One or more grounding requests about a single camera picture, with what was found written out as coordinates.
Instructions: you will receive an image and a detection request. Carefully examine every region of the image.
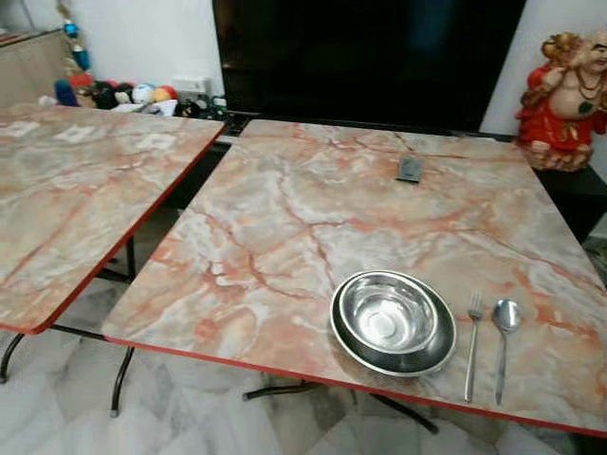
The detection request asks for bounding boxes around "blue and gold trophy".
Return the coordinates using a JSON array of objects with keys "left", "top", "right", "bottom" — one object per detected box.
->
[{"left": 57, "top": 0, "right": 91, "bottom": 72}]

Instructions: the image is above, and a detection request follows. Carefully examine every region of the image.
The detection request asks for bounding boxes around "silver metal spoon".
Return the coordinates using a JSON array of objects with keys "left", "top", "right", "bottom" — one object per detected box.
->
[{"left": 491, "top": 299, "right": 524, "bottom": 407}]

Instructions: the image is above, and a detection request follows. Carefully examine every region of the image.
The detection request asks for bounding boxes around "stainless steel plate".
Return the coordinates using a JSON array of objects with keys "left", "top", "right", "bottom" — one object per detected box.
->
[{"left": 329, "top": 270, "right": 458, "bottom": 378}]

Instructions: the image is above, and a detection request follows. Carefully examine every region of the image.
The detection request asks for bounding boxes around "black toy figure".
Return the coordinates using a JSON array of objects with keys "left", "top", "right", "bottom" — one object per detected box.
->
[{"left": 90, "top": 83, "right": 134, "bottom": 110}]

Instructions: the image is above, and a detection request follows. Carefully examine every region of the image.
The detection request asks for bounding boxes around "red laughing buddha statue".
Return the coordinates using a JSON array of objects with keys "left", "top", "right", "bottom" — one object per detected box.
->
[{"left": 515, "top": 31, "right": 607, "bottom": 173}]

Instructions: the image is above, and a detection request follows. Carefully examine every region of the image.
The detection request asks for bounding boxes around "large black television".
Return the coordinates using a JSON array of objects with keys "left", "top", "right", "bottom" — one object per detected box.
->
[{"left": 212, "top": 0, "right": 527, "bottom": 129}]

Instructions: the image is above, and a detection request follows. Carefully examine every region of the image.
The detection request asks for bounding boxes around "white wall socket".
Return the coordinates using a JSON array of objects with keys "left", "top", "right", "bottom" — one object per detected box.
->
[{"left": 174, "top": 76, "right": 210, "bottom": 94}]

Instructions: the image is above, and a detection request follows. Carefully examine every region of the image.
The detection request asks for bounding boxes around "small black flat device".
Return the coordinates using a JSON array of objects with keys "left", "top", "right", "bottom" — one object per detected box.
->
[{"left": 396, "top": 156, "right": 424, "bottom": 184}]

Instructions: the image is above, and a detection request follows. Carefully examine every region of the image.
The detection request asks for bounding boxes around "stainless steel bowl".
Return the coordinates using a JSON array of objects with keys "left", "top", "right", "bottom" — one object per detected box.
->
[{"left": 339, "top": 273, "right": 442, "bottom": 354}]

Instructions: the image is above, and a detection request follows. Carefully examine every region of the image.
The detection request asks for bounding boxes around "marble pattern folding table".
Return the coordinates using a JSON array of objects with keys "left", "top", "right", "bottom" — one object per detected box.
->
[
  {"left": 0, "top": 102, "right": 227, "bottom": 418},
  {"left": 101, "top": 118, "right": 607, "bottom": 439}
]

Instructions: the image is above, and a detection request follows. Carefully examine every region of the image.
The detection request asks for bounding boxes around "light wood cabinet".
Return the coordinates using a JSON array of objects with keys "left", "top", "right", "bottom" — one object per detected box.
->
[{"left": 0, "top": 30, "right": 69, "bottom": 107}]

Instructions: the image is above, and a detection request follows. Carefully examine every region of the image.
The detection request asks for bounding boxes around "silver metal fork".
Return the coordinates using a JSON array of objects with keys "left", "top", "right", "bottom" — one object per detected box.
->
[{"left": 463, "top": 290, "right": 485, "bottom": 404}]

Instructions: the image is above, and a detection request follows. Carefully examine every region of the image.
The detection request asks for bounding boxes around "red and blue toy figure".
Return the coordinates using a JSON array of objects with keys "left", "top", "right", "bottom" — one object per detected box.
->
[{"left": 54, "top": 74, "right": 91, "bottom": 107}]

